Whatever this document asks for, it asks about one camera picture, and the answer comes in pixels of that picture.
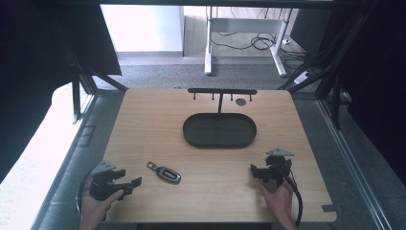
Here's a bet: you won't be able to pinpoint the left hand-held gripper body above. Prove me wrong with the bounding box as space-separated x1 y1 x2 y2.
88 159 124 202

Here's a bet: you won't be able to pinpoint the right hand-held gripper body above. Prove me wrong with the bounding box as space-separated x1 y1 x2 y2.
263 148 295 188

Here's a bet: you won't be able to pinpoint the person's left hand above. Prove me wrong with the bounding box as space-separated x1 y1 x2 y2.
79 188 125 230

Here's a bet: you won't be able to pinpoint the person's right hand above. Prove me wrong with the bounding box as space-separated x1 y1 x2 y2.
259 180 296 230

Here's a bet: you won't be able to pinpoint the black car key fob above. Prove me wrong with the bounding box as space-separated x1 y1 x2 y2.
146 161 182 185

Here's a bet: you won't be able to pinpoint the grey floor outlet cover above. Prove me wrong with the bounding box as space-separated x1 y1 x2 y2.
77 125 97 148

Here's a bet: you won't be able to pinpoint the black key holder with tray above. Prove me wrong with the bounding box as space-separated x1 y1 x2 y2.
182 87 259 150

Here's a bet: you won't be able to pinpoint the white power strip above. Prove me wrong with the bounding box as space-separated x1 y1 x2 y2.
292 70 313 85

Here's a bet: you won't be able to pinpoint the black curtain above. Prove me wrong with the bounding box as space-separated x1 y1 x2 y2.
0 0 123 184
289 0 406 178

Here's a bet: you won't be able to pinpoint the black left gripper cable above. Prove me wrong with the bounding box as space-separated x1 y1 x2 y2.
75 168 96 222

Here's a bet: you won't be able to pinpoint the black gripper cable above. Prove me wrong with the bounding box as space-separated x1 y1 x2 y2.
277 164 304 228
75 168 96 222

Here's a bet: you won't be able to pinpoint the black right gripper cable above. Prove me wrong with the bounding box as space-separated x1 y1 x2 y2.
277 164 304 228

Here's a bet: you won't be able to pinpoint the aluminium floor rail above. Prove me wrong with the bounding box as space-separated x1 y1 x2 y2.
317 98 394 230

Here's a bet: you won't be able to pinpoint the black metal frame stand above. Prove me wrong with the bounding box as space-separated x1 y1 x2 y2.
61 41 129 125
277 0 379 131

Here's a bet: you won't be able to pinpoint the black floor cables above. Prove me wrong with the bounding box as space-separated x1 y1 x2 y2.
211 30 309 70

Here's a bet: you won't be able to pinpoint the white desk frame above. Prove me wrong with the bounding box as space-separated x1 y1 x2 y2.
204 5 294 78

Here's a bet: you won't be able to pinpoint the white wall panel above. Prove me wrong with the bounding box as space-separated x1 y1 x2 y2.
100 4 186 54

